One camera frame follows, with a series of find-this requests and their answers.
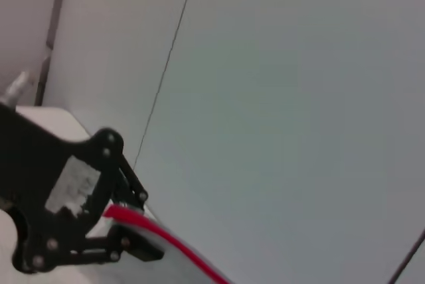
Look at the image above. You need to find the clear document bag red zipper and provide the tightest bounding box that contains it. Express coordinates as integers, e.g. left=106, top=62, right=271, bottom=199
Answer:
left=103, top=203, right=235, bottom=284

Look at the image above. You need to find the small silver metal bolt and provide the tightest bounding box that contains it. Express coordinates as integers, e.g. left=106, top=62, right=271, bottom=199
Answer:
left=3, top=70, right=31, bottom=104

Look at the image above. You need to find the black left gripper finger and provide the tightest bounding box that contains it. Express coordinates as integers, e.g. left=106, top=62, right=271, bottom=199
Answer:
left=86, top=224, right=166, bottom=263
left=112, top=153, right=149, bottom=214

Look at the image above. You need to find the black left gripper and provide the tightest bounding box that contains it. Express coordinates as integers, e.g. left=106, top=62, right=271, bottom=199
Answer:
left=0, top=103, right=125, bottom=273

